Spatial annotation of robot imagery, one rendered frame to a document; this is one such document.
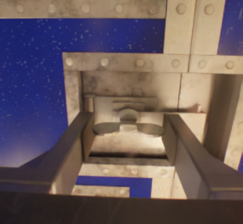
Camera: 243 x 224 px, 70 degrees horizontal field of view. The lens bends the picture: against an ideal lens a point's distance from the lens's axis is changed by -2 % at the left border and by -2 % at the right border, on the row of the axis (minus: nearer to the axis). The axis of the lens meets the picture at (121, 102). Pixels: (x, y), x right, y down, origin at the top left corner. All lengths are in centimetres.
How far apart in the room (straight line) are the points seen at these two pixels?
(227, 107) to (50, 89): 17
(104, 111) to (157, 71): 7
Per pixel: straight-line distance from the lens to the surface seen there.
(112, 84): 17
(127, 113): 17
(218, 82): 19
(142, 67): 15
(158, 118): 18
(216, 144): 21
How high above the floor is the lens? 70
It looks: 18 degrees up
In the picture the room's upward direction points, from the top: 179 degrees counter-clockwise
